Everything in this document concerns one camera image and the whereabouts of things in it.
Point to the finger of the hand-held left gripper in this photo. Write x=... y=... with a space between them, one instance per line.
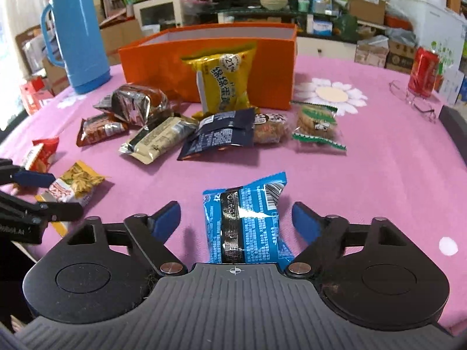
x=34 y=179
x=65 y=211

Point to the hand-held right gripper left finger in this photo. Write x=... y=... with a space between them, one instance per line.
x=169 y=218

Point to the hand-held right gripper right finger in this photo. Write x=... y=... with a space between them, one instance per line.
x=304 y=218

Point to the gold seed snack packet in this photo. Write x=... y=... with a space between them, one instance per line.
x=82 y=182

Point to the blue snack packet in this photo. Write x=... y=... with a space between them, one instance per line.
x=244 y=222

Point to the green white cracker packet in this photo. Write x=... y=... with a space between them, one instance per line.
x=317 y=127

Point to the clear round cracker packet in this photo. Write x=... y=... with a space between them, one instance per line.
x=270 y=127

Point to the orange cardboard box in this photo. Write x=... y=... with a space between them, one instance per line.
x=153 y=62

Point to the small red snack packet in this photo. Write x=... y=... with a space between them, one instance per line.
x=42 y=153

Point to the pink flower-print tablecloth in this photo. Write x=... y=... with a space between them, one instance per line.
x=365 y=175

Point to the beige black snack packet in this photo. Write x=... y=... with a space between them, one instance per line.
x=157 y=140

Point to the red brown snack packet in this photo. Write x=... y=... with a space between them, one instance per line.
x=100 y=129

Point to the red carton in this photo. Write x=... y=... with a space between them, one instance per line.
x=34 y=96

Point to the dark navy snack packet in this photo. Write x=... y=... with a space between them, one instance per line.
x=219 y=133

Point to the silver brown snack packet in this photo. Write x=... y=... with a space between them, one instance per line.
x=131 y=104

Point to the blue thermos flask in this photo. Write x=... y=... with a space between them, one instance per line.
x=80 y=43

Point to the yellow snack packet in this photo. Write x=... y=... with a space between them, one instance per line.
x=224 y=80

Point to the eyeglasses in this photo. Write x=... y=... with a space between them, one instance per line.
x=416 y=104

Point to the large cardboard box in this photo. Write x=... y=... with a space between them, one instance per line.
x=120 y=38

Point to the white and black TV stand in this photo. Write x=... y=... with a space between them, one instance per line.
x=321 y=47

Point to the grey blue padded object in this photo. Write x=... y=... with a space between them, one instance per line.
x=454 y=127

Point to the pink printed carton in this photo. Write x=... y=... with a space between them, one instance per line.
x=371 y=54

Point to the brown printed cardboard box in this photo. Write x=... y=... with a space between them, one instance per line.
x=400 y=58

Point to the red soda can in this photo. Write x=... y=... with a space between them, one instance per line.
x=423 y=73

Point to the blue white mask box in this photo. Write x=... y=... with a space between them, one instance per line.
x=323 y=28

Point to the green gift bag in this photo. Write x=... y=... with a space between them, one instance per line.
x=346 y=27

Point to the white glass-door cabinet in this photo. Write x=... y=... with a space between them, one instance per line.
x=158 y=16

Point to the white mini fridge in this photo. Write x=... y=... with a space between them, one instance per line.
x=441 y=32

